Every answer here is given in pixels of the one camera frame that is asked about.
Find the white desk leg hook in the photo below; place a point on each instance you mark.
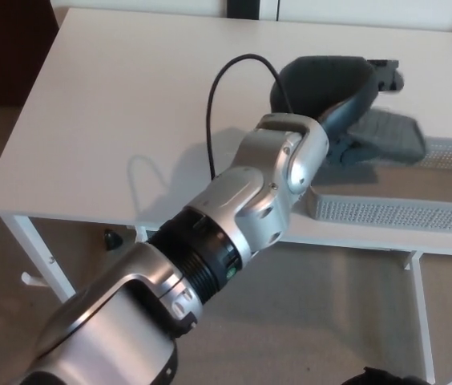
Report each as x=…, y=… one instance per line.
x=31, y=279

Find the dark brown cabinet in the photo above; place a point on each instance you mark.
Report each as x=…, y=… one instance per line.
x=5, y=52

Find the white metal frame desk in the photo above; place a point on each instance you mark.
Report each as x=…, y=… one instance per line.
x=110, y=100

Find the white cabinet with doors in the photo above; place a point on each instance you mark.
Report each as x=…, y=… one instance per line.
x=350, y=10

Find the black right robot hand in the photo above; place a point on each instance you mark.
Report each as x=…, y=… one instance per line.
x=382, y=375

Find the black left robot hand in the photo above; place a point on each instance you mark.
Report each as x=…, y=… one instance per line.
x=322, y=84

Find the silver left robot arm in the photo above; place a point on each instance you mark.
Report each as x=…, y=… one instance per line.
x=242, y=196

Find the small black floor stopper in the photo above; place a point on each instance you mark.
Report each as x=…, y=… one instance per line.
x=112, y=240

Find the dark grey block eraser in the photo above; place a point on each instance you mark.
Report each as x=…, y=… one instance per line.
x=394, y=136

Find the grey perforated plastic basket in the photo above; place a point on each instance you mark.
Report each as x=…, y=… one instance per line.
x=390, y=212

